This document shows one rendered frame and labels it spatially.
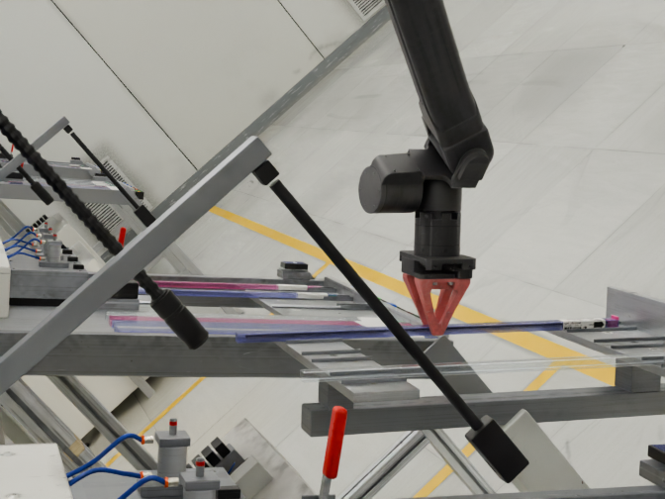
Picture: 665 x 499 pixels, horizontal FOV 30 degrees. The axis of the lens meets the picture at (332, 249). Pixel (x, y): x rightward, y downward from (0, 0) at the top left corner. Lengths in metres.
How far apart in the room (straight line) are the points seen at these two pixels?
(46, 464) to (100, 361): 0.85
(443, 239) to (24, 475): 0.71
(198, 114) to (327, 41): 1.06
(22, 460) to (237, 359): 0.90
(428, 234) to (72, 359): 0.59
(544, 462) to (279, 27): 7.36
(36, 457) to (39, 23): 7.51
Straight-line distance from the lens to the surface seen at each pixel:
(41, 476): 0.94
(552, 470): 1.49
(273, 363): 1.86
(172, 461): 0.95
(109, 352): 1.81
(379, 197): 1.45
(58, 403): 5.48
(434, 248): 1.50
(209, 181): 0.76
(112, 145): 8.47
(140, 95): 8.49
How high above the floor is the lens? 1.48
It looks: 16 degrees down
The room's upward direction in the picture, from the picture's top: 40 degrees counter-clockwise
